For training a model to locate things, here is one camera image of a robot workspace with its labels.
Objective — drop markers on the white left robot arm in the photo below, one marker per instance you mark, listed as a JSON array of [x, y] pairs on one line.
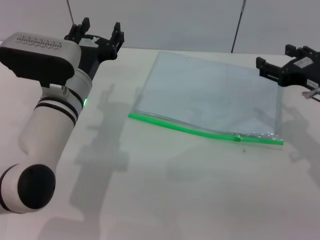
[[45, 125]]

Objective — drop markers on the transparent bag with green zipper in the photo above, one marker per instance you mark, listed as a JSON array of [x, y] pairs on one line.
[[207, 87]]

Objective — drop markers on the green zipper slider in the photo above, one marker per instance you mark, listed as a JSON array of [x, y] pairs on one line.
[[237, 139]]

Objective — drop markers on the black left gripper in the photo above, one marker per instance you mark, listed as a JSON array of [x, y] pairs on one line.
[[92, 55]]

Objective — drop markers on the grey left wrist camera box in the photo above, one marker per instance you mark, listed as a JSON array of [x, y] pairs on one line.
[[37, 57]]

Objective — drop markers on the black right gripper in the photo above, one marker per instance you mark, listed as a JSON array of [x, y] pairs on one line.
[[302, 72]]

